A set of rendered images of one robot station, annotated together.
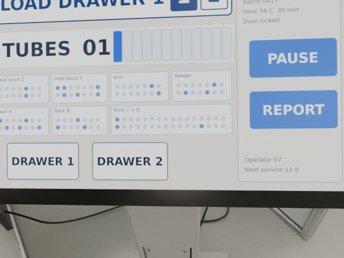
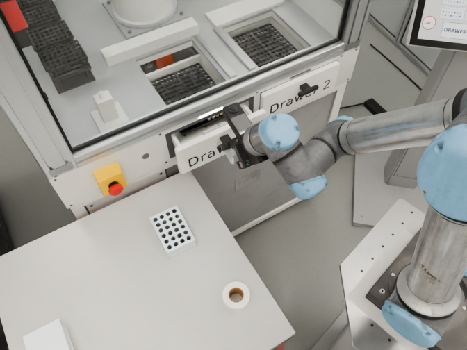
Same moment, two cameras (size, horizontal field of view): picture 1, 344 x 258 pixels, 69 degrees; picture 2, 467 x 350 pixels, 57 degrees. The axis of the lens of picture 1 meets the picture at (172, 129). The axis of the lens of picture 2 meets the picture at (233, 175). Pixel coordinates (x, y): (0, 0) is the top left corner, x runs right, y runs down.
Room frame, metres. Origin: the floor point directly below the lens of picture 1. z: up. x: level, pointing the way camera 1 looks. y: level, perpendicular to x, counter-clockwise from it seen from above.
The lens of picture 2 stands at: (-0.96, 0.74, 1.84)
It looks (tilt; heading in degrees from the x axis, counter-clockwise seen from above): 55 degrees down; 6
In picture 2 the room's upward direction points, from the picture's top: 1 degrees counter-clockwise
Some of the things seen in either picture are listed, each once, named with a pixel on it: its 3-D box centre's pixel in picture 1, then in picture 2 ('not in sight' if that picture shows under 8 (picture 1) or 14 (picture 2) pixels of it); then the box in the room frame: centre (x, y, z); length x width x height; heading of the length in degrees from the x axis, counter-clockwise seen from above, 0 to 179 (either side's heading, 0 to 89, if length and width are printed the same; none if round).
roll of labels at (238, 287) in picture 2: not in sight; (235, 297); (-0.60, 0.78, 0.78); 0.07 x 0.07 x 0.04
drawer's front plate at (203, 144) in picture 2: not in sight; (222, 141); (-0.17, 0.86, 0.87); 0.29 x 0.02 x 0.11; 126
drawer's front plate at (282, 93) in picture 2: not in sight; (299, 90); (0.06, 0.63, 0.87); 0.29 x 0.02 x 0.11; 126
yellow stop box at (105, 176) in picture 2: not in sight; (110, 179); (-0.34, 1.15, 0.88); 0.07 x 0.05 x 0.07; 126
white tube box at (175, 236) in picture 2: not in sight; (172, 231); (-0.43, 0.97, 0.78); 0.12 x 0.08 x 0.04; 34
